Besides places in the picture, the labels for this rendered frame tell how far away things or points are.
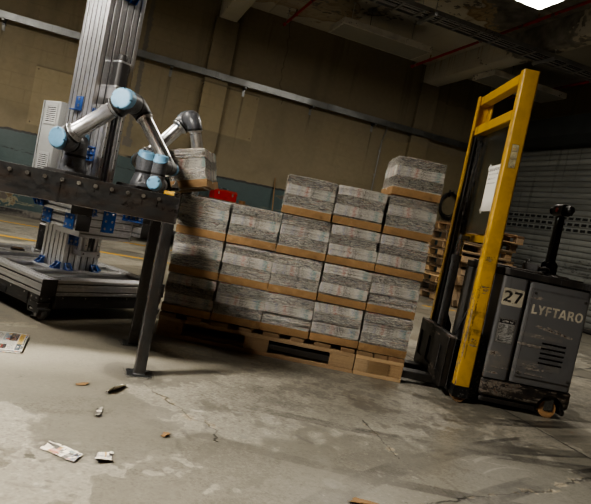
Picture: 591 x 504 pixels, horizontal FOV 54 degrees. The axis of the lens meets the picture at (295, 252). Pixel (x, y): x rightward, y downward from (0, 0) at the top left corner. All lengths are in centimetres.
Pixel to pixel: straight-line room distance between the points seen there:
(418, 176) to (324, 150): 730
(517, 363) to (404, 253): 87
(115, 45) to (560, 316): 304
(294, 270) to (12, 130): 726
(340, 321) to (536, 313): 109
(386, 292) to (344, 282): 25
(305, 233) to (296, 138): 722
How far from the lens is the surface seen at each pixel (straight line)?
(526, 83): 344
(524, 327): 347
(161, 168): 310
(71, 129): 335
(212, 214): 331
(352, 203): 332
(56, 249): 381
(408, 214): 336
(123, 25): 390
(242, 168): 1016
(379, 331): 340
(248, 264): 330
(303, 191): 330
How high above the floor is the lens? 80
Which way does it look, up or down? 3 degrees down
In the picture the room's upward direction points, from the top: 12 degrees clockwise
